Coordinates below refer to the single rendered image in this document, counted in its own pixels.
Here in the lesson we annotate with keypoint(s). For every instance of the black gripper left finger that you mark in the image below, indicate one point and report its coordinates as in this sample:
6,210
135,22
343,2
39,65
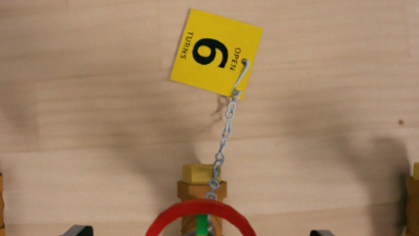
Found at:
79,230

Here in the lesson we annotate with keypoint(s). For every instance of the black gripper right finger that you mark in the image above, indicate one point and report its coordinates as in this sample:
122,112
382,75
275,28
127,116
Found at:
321,233

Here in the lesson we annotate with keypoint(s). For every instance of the black pipe manifold with grey fittings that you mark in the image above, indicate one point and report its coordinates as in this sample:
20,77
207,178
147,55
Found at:
195,185

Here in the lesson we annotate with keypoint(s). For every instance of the yellow tag with silver chain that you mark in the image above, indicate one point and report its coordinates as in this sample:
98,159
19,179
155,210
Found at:
210,57

